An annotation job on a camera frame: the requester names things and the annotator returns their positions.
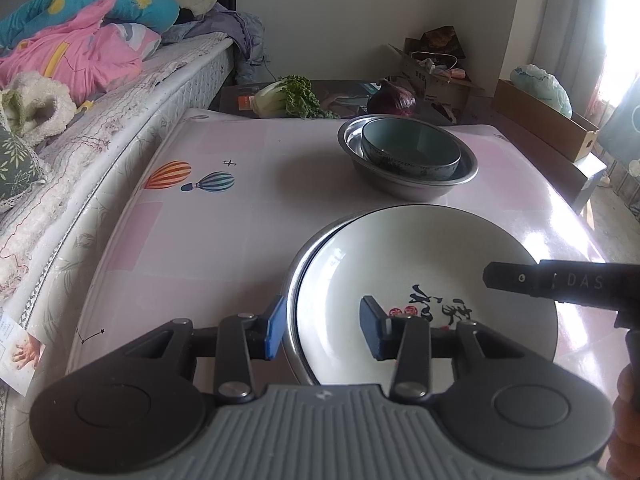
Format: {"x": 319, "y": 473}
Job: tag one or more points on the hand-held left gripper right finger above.
{"x": 372, "y": 330}

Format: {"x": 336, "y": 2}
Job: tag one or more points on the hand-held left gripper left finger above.
{"x": 275, "y": 330}

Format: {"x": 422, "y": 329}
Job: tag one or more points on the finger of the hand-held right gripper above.
{"x": 510, "y": 277}

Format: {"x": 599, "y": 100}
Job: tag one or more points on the large steel plate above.
{"x": 295, "y": 356}

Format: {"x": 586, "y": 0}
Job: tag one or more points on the white ceramic plate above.
{"x": 400, "y": 255}

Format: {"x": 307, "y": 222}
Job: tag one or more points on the large steel bowl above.
{"x": 400, "y": 190}

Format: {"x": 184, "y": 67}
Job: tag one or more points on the teal ceramic bowl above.
{"x": 410, "y": 142}

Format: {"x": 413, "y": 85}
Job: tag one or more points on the person's right hand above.
{"x": 630, "y": 410}

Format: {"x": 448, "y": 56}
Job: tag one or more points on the pink printed tablecloth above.
{"x": 225, "y": 240}

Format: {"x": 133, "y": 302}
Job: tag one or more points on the brown wooden bench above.
{"x": 550, "y": 170}

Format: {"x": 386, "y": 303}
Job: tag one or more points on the blue panel with circles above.
{"x": 620, "y": 130}

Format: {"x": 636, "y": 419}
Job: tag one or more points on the long cardboard box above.
{"x": 540, "y": 120}

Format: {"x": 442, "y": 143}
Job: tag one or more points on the white green plastic bag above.
{"x": 542, "y": 87}

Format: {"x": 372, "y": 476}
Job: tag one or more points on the open cardboard box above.
{"x": 425, "y": 85}

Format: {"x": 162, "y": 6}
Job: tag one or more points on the purple cabbage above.
{"x": 392, "y": 100}

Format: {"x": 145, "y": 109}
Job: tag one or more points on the bok choy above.
{"x": 270, "y": 97}

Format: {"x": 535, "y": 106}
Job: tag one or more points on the dark paper bag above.
{"x": 442, "y": 37}

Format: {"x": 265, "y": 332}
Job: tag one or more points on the small white booklet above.
{"x": 20, "y": 355}

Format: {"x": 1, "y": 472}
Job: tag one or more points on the light window curtain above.
{"x": 565, "y": 20}

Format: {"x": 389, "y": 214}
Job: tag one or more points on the grey purple clothes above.
{"x": 235, "y": 30}

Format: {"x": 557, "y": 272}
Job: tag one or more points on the green leaf print pillow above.
{"x": 15, "y": 165}

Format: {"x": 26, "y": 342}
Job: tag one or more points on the white fleece cloth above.
{"x": 45, "y": 105}

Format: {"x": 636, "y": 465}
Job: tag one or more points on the cream cloth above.
{"x": 195, "y": 0}

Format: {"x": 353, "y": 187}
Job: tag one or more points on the pink blanket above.
{"x": 75, "y": 55}

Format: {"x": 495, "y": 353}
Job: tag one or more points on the blue blanket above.
{"x": 145, "y": 7}

